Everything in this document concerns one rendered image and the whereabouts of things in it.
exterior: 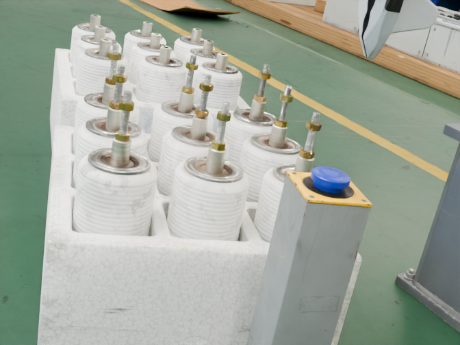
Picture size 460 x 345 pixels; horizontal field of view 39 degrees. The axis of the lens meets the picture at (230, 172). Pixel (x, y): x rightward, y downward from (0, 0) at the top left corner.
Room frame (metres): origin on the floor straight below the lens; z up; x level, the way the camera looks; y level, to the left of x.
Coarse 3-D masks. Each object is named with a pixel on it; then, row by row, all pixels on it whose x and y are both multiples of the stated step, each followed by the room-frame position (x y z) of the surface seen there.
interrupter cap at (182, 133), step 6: (180, 126) 0.90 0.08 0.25; (186, 126) 0.91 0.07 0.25; (174, 132) 0.87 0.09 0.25; (180, 132) 0.88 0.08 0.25; (186, 132) 0.89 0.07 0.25; (210, 132) 0.90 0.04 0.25; (216, 132) 0.90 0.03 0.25; (180, 138) 0.85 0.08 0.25; (186, 138) 0.86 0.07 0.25; (192, 138) 0.87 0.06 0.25; (210, 138) 0.88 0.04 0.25; (192, 144) 0.84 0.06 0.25; (198, 144) 0.84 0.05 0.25; (204, 144) 0.84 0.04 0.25; (210, 144) 0.85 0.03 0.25
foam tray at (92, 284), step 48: (48, 240) 0.64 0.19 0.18; (96, 240) 0.66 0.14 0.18; (144, 240) 0.68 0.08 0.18; (192, 240) 0.71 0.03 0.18; (240, 240) 0.77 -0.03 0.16; (48, 288) 0.64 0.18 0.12; (96, 288) 0.65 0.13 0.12; (144, 288) 0.67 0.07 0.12; (192, 288) 0.69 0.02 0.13; (240, 288) 0.70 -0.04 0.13; (48, 336) 0.64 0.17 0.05; (96, 336) 0.66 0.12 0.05; (144, 336) 0.67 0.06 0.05; (192, 336) 0.70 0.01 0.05; (240, 336) 0.71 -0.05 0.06; (336, 336) 0.75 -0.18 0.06
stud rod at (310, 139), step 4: (316, 112) 0.80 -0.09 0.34; (312, 116) 0.80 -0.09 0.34; (316, 116) 0.80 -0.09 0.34; (312, 120) 0.80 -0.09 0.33; (316, 120) 0.80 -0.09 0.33; (308, 132) 0.80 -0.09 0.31; (312, 132) 0.80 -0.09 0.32; (308, 136) 0.80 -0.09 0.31; (312, 136) 0.80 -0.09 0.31; (308, 140) 0.80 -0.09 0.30; (312, 140) 0.80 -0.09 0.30; (308, 144) 0.80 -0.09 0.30; (312, 144) 0.80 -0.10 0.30; (308, 148) 0.80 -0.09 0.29
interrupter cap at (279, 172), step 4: (280, 164) 0.82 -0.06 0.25; (284, 164) 0.83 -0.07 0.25; (288, 164) 0.83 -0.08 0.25; (292, 164) 0.83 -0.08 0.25; (276, 168) 0.81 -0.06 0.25; (280, 168) 0.81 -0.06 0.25; (284, 168) 0.81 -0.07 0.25; (288, 168) 0.82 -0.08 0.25; (292, 168) 0.82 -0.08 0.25; (312, 168) 0.83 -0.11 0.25; (272, 172) 0.80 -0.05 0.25; (276, 172) 0.79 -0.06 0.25; (280, 172) 0.80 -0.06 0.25; (284, 172) 0.80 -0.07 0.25; (276, 176) 0.78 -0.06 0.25; (280, 176) 0.78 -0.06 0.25; (284, 176) 0.79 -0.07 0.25; (280, 180) 0.78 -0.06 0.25; (284, 180) 0.77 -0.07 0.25
